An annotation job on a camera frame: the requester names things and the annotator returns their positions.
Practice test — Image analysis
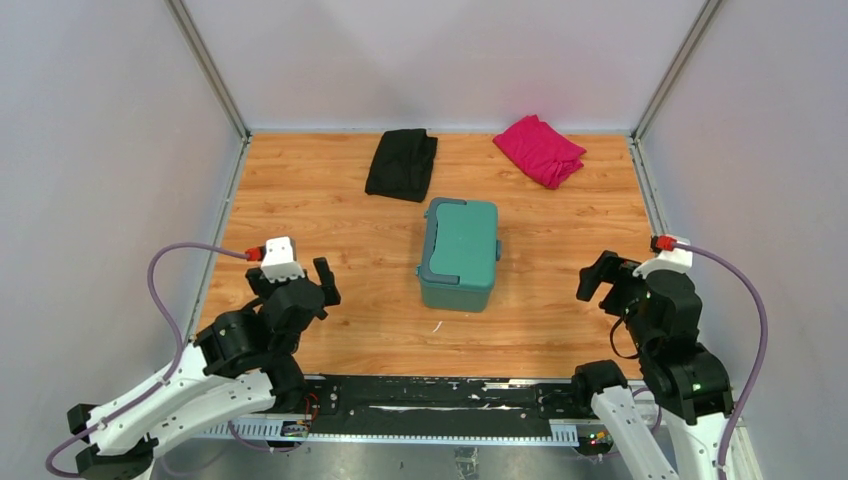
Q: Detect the black metal base rail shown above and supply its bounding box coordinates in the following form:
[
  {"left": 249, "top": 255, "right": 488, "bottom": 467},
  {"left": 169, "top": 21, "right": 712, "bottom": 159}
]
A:
[{"left": 135, "top": 370, "right": 747, "bottom": 458}]

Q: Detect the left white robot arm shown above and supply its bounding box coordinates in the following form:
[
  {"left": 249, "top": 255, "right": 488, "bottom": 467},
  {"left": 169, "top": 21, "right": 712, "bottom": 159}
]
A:
[{"left": 67, "top": 236, "right": 341, "bottom": 479}]

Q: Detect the black folded cloth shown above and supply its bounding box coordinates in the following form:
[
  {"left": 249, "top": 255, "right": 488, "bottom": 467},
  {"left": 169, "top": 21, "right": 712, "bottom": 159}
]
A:
[{"left": 364, "top": 128, "right": 438, "bottom": 203}]

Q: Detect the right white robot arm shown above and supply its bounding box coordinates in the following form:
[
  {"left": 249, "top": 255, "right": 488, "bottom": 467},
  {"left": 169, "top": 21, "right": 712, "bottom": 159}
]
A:
[{"left": 570, "top": 235, "right": 734, "bottom": 479}]

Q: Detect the pink folded cloth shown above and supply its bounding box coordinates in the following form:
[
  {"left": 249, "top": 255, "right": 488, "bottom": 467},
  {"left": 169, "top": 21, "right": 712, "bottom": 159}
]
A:
[{"left": 493, "top": 115, "right": 587, "bottom": 190}]

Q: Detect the teal medicine box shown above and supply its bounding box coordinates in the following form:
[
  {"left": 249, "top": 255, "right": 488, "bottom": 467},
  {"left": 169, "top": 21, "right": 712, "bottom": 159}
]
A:
[{"left": 416, "top": 197, "right": 502, "bottom": 313}]

